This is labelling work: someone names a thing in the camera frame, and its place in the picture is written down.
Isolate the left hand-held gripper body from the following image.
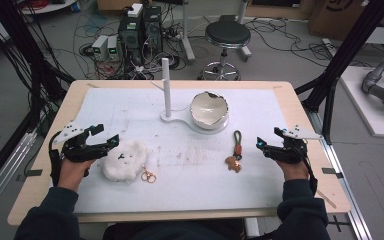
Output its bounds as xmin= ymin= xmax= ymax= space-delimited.
xmin=52 ymin=120 xmax=98 ymax=164

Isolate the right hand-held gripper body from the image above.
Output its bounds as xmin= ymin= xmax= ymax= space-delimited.
xmin=274 ymin=124 xmax=325 ymax=165

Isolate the white plush toy keychain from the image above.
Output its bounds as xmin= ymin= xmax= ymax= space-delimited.
xmin=101 ymin=139 xmax=158 ymax=184

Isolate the gingerbread figure keychain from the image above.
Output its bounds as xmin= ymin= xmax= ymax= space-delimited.
xmin=225 ymin=129 xmax=245 ymax=174

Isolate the person's right hand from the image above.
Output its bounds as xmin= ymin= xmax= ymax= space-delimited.
xmin=275 ymin=159 xmax=310 ymax=183

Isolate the person's left hand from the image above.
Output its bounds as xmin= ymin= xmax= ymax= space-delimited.
xmin=57 ymin=158 xmax=97 ymax=193

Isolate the white cracked-edge bowl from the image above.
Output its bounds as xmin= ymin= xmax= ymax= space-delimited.
xmin=189 ymin=91 xmax=230 ymax=131

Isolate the white platform board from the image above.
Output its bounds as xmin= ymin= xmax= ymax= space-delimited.
xmin=339 ymin=65 xmax=384 ymax=140

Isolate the small grey power supply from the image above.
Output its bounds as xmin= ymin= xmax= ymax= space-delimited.
xmin=91 ymin=34 xmax=110 ymax=62
xmin=107 ymin=35 xmax=120 ymax=62

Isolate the white table mat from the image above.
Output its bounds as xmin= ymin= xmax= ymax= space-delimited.
xmin=74 ymin=87 xmax=288 ymax=215

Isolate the black computer tower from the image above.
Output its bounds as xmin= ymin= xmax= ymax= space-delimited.
xmin=142 ymin=4 xmax=164 ymax=63
xmin=117 ymin=13 xmax=145 ymax=66

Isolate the person's lap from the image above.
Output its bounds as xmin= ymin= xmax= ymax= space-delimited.
xmin=102 ymin=219 xmax=248 ymax=240

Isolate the black round stool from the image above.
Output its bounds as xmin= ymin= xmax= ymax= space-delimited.
xmin=197 ymin=19 xmax=252 ymax=82

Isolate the white box on computer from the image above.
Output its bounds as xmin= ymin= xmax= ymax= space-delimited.
xmin=126 ymin=2 xmax=144 ymax=19

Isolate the white metal table leg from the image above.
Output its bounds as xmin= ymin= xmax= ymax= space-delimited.
xmin=179 ymin=0 xmax=197 ymax=65

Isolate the cardboard box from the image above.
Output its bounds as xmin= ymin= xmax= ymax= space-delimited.
xmin=307 ymin=0 xmax=384 ymax=42

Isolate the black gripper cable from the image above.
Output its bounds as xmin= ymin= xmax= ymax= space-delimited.
xmin=298 ymin=141 xmax=319 ymax=197
xmin=47 ymin=130 xmax=64 ymax=188

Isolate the aluminium rail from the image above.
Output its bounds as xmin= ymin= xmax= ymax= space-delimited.
xmin=0 ymin=130 xmax=38 ymax=223
xmin=305 ymin=108 xmax=374 ymax=240

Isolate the white stand with post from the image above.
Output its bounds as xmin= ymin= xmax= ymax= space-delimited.
xmin=159 ymin=57 xmax=230 ymax=135

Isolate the black frame post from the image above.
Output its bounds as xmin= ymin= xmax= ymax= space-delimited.
xmin=0 ymin=0 xmax=76 ymax=101
xmin=294 ymin=0 xmax=384 ymax=145

